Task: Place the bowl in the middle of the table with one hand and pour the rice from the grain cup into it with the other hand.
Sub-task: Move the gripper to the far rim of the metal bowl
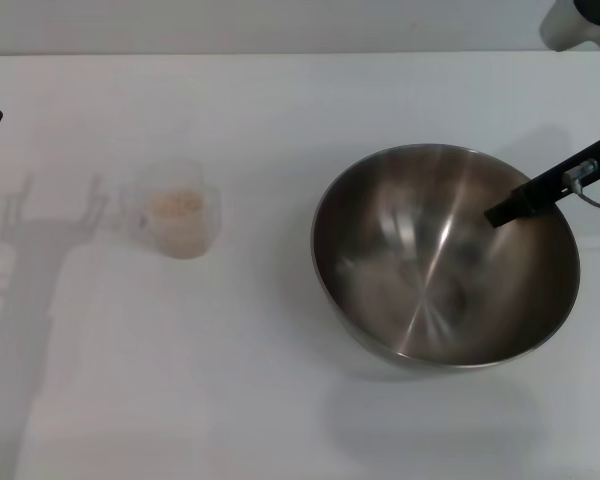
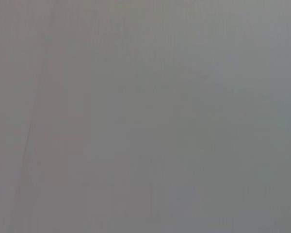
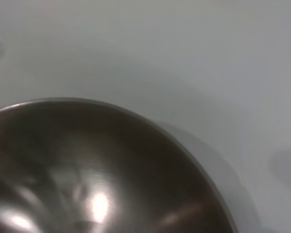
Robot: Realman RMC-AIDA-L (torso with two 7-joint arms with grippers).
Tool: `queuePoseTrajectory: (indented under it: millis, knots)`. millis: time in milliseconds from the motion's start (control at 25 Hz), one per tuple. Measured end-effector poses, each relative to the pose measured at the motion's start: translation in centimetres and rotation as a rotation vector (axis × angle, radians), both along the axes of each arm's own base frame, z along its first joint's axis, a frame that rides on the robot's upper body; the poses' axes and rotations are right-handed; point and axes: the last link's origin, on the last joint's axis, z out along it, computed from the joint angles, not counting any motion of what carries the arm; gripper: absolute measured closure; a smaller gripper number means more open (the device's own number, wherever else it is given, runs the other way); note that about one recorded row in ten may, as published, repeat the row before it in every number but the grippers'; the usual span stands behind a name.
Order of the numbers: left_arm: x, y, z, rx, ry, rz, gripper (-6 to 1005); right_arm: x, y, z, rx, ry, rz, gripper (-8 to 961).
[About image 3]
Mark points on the stainless steel mixing bowl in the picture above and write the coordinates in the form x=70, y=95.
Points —
x=99, y=157

